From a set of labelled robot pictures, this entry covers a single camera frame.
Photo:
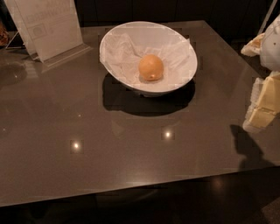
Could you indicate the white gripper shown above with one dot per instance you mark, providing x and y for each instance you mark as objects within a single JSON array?
[{"x": 271, "y": 48}]

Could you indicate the white slanted bowl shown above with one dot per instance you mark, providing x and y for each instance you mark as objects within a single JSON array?
[{"x": 148, "y": 34}]

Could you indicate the orange fruit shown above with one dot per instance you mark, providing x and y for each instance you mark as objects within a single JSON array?
[{"x": 151, "y": 67}]

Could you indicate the white paper napkin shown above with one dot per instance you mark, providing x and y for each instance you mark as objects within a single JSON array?
[{"x": 121, "y": 55}]

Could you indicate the clear acrylic sign stand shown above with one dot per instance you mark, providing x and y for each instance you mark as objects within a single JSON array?
[{"x": 50, "y": 29}]

